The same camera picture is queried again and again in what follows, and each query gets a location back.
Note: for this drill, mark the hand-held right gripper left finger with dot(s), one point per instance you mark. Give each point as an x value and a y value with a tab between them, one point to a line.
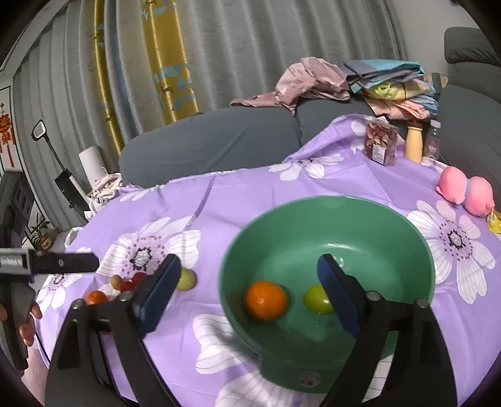
156	297

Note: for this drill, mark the pink folded cloth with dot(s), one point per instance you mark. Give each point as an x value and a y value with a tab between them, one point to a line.
403	107

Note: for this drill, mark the person's left hand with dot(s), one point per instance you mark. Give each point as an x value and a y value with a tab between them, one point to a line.
28	332

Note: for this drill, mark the black upright floor cleaner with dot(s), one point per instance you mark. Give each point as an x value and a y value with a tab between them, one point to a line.
70	188

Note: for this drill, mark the red cherry tomato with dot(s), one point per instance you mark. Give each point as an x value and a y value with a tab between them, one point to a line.
139	278
126	285

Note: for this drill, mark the yellow green folded cloth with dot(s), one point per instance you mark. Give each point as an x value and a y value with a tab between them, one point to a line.
385	90

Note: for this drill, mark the crumpled pink cloth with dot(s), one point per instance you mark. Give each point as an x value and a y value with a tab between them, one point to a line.
309	78

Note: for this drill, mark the beige crumpled cloth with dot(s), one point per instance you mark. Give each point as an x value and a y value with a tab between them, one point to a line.
105	188

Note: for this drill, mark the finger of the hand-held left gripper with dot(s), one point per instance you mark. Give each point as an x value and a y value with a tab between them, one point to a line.
66	263

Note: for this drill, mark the yellow bottle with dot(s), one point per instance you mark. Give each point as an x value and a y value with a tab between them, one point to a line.
414	144

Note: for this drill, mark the green bowl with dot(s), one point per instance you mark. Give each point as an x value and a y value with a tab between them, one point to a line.
352	234

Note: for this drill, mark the purple floral tablecloth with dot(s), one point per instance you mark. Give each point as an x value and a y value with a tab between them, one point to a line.
235	203

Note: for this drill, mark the white cylinder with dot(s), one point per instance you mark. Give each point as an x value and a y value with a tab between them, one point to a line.
92	160

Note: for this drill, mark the pink plush toy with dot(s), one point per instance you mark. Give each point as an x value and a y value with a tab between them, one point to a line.
475	191

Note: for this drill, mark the blue grey folded cloth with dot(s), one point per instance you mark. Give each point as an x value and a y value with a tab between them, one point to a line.
383	68

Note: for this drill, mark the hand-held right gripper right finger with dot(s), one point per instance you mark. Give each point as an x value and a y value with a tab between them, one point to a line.
336	289

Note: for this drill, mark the green round fruit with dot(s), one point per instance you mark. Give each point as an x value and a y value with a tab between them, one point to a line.
315	299
187	280

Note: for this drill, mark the grey curtain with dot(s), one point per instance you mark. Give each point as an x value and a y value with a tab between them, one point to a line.
254	47

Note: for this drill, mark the yellow packet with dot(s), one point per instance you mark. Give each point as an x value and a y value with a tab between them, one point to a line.
495	223

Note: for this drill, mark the clear bag of dried snacks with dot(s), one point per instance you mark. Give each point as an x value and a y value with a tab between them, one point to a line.
380	143

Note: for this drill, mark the red hanging knot decoration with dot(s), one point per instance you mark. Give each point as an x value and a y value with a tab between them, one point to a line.
6	129

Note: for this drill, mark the grey sofa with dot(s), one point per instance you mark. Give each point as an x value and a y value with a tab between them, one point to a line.
215	137

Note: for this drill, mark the orange tangerine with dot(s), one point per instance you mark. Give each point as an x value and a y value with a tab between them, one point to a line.
266	301
96	298

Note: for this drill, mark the potted plant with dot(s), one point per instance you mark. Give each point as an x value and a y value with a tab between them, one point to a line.
40	233

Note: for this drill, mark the yellow patterned curtain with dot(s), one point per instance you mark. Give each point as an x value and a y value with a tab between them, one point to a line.
168	58

